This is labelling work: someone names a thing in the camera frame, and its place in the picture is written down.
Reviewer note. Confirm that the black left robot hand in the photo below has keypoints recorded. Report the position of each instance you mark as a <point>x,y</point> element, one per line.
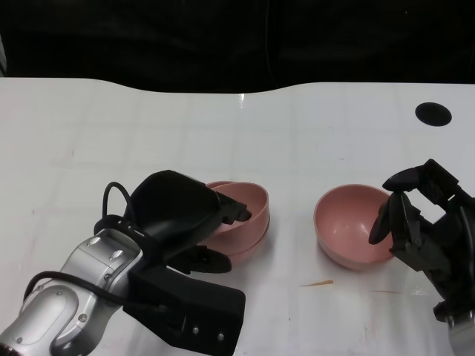
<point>174,207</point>

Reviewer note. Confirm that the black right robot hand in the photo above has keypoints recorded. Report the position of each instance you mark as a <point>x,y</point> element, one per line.
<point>449,259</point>

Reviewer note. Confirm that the pink plastic bowl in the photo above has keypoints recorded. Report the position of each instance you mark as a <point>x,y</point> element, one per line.
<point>341,222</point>
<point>256,200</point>
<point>245,256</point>

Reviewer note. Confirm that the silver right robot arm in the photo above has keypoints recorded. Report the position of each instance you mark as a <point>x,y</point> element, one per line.
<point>464,339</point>

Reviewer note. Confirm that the black round table grommet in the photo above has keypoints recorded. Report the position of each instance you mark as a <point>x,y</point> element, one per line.
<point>433,114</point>

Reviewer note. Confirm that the black backdrop curtain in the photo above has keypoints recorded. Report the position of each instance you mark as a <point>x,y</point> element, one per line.
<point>148,37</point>

